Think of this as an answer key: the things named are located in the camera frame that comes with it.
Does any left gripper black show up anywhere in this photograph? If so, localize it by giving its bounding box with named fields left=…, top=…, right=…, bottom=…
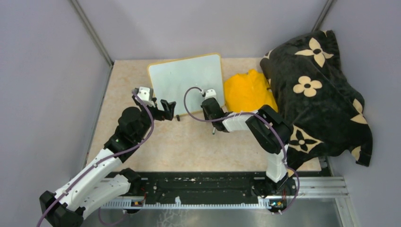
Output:
left=133, top=95, right=176, bottom=141

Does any yellow-framed whiteboard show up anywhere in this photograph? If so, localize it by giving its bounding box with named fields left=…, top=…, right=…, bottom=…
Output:
left=148, top=53, right=225, bottom=115

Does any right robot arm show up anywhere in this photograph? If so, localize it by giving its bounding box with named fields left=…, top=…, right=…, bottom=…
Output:
left=201, top=98, right=292, bottom=195

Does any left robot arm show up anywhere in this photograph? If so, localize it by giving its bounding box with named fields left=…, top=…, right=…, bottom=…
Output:
left=37, top=95, right=176, bottom=227

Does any yellow folded cloth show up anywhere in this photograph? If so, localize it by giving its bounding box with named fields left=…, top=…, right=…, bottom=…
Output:
left=223, top=69, right=278, bottom=113

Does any black floral blanket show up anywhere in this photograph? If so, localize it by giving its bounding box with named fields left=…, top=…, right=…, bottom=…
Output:
left=260, top=30, right=373, bottom=170

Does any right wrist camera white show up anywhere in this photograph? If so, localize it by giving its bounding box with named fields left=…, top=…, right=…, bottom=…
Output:
left=202, top=89, right=217, bottom=100

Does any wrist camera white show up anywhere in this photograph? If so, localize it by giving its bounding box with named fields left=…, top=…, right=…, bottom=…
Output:
left=137, top=87, right=153, bottom=102
left=202, top=89, right=217, bottom=100

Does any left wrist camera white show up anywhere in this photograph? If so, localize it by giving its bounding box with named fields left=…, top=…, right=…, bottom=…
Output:
left=137, top=87, right=153, bottom=102

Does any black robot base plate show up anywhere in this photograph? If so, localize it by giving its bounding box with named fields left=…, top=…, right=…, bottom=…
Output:
left=103, top=171, right=297, bottom=214

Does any aluminium rail frame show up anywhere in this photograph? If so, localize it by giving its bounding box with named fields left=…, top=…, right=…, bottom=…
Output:
left=100, top=157, right=350, bottom=210

